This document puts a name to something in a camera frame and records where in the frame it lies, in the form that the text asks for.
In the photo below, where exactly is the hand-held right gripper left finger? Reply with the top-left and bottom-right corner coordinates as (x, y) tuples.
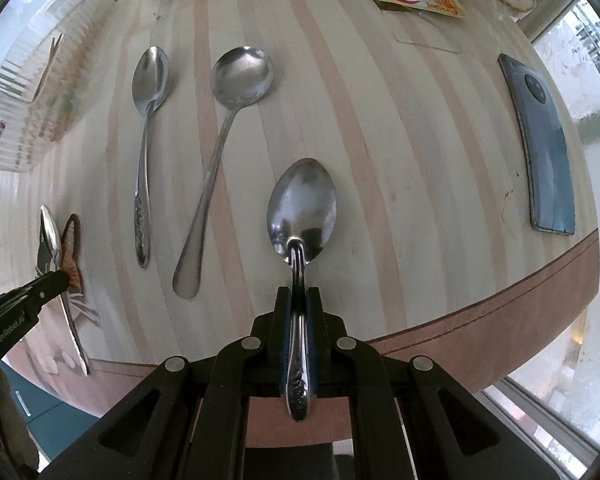
(40, 286), (294, 480)

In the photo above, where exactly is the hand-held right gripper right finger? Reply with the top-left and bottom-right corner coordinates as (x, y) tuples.
(305, 286), (572, 480)

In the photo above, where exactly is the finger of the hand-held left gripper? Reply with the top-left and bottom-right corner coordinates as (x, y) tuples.
(0, 269), (75, 327)

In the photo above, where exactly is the steel spoon patterned handle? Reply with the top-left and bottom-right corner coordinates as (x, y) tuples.
(267, 158), (338, 423)
(131, 45), (172, 269)
(39, 204), (91, 377)

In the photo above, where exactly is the clear plastic container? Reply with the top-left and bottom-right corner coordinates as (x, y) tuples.
(0, 0), (129, 174)

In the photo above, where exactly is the person's left forearm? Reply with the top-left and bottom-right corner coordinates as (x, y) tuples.
(0, 360), (37, 480)

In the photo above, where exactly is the striped cat print tablecloth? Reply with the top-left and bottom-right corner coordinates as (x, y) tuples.
(0, 0), (600, 449)

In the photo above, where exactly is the blue grey smartphone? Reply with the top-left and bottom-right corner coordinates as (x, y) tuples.
(497, 52), (577, 235)

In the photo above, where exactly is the round steel spoon plain handle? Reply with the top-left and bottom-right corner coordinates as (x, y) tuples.
(172, 45), (275, 301)

